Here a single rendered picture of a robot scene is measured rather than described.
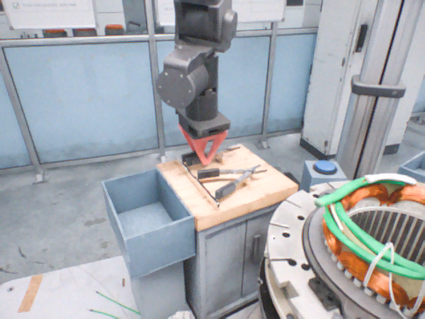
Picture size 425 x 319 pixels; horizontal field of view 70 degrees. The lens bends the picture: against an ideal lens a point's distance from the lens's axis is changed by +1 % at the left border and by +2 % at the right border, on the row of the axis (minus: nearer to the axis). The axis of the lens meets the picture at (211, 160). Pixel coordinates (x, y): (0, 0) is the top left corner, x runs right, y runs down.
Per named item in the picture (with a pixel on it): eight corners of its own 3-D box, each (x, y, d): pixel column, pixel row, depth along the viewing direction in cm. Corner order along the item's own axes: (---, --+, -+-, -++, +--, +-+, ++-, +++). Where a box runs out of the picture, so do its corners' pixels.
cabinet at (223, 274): (201, 331, 60) (198, 231, 47) (167, 265, 74) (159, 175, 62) (279, 291, 68) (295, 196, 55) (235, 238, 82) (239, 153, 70)
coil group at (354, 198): (350, 218, 40) (358, 193, 38) (341, 211, 42) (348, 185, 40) (386, 209, 42) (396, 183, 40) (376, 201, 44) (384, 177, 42)
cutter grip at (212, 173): (197, 179, 53) (197, 172, 52) (196, 177, 54) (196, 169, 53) (220, 177, 54) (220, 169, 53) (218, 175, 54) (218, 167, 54)
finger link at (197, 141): (195, 175, 55) (193, 129, 50) (180, 156, 61) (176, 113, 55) (227, 165, 58) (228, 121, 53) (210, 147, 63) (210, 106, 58)
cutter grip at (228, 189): (218, 201, 48) (218, 192, 47) (214, 198, 48) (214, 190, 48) (235, 190, 50) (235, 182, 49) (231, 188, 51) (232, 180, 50)
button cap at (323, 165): (337, 173, 63) (338, 169, 63) (317, 173, 63) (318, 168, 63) (331, 163, 67) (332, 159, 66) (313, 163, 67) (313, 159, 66)
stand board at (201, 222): (198, 232, 47) (197, 220, 46) (157, 174, 62) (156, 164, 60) (297, 196, 55) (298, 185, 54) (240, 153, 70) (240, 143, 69)
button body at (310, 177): (324, 265, 74) (346, 178, 62) (295, 264, 75) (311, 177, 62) (317, 244, 81) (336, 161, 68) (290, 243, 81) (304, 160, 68)
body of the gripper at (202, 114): (198, 140, 50) (196, 98, 46) (174, 115, 57) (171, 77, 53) (232, 131, 52) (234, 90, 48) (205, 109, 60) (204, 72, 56)
